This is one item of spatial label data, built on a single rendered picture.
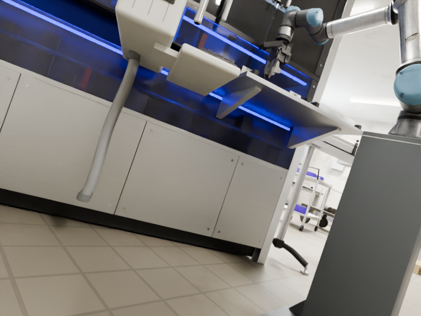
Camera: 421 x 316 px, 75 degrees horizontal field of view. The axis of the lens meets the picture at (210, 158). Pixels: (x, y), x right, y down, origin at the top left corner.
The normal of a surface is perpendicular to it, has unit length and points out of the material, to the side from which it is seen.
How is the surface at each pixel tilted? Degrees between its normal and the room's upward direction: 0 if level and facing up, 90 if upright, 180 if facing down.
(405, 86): 97
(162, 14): 90
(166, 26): 90
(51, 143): 90
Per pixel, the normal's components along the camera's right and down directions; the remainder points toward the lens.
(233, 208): 0.36, 0.11
